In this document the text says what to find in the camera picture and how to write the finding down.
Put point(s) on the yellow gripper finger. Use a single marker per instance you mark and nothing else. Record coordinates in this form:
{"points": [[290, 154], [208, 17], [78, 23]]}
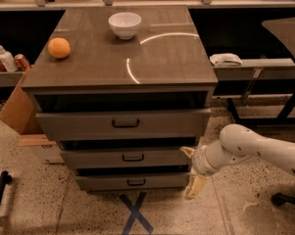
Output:
{"points": [[189, 152], [196, 184]]}

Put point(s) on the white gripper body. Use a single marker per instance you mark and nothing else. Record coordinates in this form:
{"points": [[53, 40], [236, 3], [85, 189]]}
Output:
{"points": [[199, 162]]}

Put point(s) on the grey drawer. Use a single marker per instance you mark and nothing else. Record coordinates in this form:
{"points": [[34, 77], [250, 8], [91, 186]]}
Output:
{"points": [[124, 125], [124, 158], [134, 181]]}

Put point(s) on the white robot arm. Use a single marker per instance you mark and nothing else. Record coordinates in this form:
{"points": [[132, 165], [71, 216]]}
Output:
{"points": [[237, 144]]}

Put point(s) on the grey bottom drawer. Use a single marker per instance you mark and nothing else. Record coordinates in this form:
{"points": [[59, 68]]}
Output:
{"points": [[134, 181]]}

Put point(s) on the grey top drawer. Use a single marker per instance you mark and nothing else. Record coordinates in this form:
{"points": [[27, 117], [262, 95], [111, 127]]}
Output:
{"points": [[124, 125]]}

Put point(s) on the grey drawer cabinet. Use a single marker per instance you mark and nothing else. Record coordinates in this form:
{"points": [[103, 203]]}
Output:
{"points": [[164, 67]]}

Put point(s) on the blue tape cross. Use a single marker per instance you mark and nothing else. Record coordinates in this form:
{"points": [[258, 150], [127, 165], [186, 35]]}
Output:
{"points": [[136, 214]]}

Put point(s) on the black chair base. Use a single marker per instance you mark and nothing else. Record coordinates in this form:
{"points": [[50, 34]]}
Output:
{"points": [[279, 199]]}

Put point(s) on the folded white cloth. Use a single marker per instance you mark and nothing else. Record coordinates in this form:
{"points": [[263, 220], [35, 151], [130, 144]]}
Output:
{"points": [[225, 60]]}

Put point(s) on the white ceramic bowl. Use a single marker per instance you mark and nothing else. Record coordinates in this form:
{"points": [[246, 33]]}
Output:
{"points": [[124, 25]]}

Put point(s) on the white box on floor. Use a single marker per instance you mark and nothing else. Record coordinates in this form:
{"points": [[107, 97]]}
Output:
{"points": [[47, 151]]}

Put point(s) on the dark round side table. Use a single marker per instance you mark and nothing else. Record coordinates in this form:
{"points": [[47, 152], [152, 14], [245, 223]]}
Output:
{"points": [[284, 31]]}

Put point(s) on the orange fruit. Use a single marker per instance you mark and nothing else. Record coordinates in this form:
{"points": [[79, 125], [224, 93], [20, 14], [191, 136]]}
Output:
{"points": [[59, 47]]}

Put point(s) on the brown cardboard box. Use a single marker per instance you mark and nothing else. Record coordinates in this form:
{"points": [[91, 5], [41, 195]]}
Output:
{"points": [[19, 112]]}

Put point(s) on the white pump bottle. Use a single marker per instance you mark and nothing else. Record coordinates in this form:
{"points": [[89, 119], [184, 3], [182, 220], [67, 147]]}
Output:
{"points": [[7, 60]]}

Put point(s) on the black table leg frame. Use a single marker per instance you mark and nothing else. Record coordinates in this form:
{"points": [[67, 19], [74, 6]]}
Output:
{"points": [[281, 119]]}

